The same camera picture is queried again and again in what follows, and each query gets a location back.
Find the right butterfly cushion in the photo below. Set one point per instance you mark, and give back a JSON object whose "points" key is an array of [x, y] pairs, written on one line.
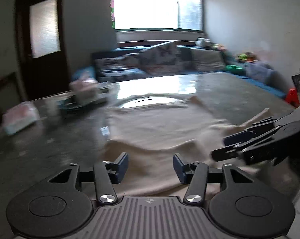
{"points": [[161, 59]]}

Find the green bowl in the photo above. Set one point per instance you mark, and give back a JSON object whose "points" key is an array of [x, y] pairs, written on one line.
{"points": [[234, 69]]}

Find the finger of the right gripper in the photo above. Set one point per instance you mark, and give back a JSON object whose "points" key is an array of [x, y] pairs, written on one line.
{"points": [[256, 129], [229, 153]]}

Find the red plastic stool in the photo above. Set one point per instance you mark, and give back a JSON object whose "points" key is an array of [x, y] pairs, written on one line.
{"points": [[292, 98]]}

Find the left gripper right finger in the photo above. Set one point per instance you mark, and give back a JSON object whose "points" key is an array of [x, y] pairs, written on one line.
{"points": [[194, 175]]}

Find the window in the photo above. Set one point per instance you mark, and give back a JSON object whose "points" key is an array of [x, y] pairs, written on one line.
{"points": [[157, 14]]}

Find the pink tissue pack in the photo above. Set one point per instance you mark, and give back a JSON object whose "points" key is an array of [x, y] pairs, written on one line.
{"points": [[20, 117]]}

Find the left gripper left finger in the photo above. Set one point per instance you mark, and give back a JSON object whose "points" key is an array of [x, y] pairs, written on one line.
{"points": [[106, 174]]}

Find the dark wooden door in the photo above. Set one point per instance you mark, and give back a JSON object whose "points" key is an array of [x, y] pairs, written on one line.
{"points": [[40, 47]]}

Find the butterfly cushion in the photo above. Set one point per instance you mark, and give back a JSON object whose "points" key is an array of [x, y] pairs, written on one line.
{"points": [[117, 69], [161, 59]]}

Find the left butterfly cushion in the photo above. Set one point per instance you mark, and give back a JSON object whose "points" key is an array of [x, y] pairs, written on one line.
{"points": [[117, 69]]}

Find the plush toys pile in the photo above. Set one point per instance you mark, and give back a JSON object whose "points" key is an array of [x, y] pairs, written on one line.
{"points": [[245, 57]]}

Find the grey cushion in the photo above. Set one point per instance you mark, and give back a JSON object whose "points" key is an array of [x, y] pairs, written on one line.
{"points": [[207, 60]]}

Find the blue sofa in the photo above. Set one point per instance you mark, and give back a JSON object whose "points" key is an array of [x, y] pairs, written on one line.
{"points": [[257, 73]]}

